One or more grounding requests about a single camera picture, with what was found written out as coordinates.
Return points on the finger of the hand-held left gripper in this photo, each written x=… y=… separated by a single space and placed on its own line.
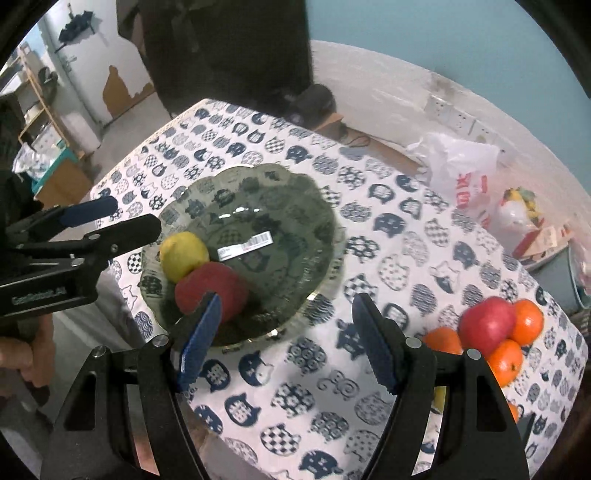
x=127 y=233
x=87 y=211

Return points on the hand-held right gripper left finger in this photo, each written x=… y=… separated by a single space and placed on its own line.
x=203 y=341

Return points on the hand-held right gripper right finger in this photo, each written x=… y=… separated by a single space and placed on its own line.
x=376 y=346

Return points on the yellow lemon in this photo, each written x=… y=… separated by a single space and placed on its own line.
x=182 y=254
x=438 y=398

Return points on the red apple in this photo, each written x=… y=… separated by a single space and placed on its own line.
x=231 y=286
x=487 y=325

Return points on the orange mandarin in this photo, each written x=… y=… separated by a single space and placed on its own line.
x=505 y=364
x=528 y=321
x=512 y=411
x=441 y=342

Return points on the green glass plate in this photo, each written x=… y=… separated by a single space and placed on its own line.
x=286 y=212

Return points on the person's left hand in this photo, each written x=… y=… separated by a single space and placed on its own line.
x=23 y=357

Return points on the cat print tablecloth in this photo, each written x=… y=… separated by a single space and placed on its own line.
x=295 y=323

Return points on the wooden shelf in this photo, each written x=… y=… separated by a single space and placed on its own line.
x=51 y=120

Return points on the teal bin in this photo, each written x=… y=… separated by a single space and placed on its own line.
x=556 y=281

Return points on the red bag with colourful items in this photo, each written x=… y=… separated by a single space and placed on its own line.
x=519 y=207

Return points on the white plastic bag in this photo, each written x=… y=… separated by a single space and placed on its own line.
x=455 y=159

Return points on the paper cartons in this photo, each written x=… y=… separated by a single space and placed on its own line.
x=549 y=240

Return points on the black office chair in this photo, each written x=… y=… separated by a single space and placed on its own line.
x=231 y=50

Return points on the cardboard box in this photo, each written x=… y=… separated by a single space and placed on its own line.
x=331 y=125

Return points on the black bag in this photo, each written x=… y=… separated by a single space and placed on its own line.
x=316 y=101

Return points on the white wall sockets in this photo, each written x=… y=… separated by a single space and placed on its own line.
x=455 y=115

